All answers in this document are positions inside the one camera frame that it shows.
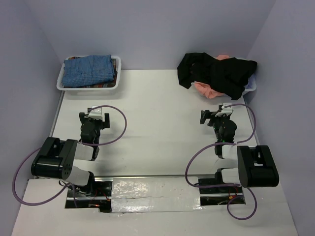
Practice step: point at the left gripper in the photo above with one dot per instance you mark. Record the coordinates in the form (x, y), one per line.
(82, 119)

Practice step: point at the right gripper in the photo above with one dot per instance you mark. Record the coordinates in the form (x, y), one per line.
(207, 114)

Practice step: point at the black long sleeve shirt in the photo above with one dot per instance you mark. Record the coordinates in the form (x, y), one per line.
(227, 76)

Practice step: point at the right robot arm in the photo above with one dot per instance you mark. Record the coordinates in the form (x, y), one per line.
(255, 165)

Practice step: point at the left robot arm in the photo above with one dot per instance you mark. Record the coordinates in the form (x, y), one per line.
(56, 157)

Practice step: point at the left white plastic basket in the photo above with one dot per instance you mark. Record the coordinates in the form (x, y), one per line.
(108, 88)

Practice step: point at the white plastic basket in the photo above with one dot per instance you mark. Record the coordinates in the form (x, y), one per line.
(108, 88)
(214, 77)

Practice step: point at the orange pink shirt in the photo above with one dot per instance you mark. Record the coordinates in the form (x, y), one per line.
(203, 88)

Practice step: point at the blue checkered folded shirt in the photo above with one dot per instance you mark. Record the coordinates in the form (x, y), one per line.
(86, 71)

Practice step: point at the lavender shirt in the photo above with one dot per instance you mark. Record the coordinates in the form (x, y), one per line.
(251, 86)

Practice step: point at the right white plastic basket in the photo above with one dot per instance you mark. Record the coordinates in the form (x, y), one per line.
(214, 77)

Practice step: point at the silver foil tape cover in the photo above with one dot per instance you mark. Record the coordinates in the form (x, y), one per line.
(153, 194)

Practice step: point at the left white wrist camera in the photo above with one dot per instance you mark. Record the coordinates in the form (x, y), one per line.
(95, 113)

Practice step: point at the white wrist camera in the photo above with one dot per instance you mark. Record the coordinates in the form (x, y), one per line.
(95, 113)
(224, 110)

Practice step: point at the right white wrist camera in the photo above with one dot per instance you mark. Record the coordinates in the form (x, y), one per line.
(224, 110)

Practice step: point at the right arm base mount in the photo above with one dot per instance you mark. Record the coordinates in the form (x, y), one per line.
(218, 195)

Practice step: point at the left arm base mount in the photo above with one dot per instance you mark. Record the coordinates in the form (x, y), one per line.
(99, 198)

